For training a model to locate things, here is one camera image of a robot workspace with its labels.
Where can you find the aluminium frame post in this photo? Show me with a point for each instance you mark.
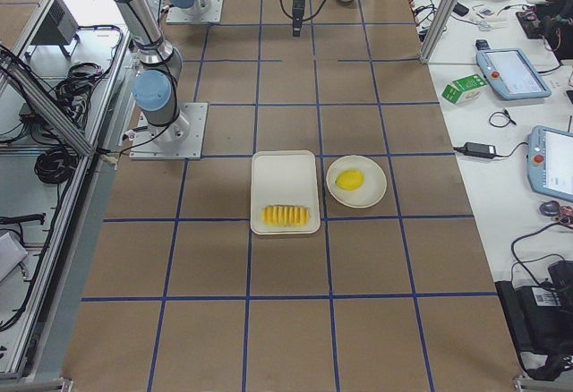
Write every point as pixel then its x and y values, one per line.
pixel 434 33

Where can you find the yellow lemon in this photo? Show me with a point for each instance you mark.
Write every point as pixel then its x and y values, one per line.
pixel 350 180

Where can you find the blue teach pendant lower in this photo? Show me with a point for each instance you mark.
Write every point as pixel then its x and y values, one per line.
pixel 549 162

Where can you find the sliced yellow fruit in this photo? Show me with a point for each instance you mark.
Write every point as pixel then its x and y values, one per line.
pixel 285 215

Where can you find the white round plate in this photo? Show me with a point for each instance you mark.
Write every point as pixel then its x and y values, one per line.
pixel 374 186

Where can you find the white rectangular tray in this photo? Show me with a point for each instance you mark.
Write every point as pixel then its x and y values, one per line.
pixel 286 177

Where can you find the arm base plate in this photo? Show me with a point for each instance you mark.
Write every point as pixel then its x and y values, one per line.
pixel 176 16
pixel 182 139

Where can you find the black power adapter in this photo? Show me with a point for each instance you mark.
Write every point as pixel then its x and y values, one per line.
pixel 479 150

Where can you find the blue teach pendant upper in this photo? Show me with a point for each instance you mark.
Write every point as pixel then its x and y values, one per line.
pixel 511 75

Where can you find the blue teach pendant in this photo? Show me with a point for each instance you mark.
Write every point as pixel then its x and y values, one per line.
pixel 511 75
pixel 549 162

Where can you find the green and white carton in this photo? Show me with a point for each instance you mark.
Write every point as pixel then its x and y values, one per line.
pixel 464 89

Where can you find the grey box on shelf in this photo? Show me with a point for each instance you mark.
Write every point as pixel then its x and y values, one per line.
pixel 59 28

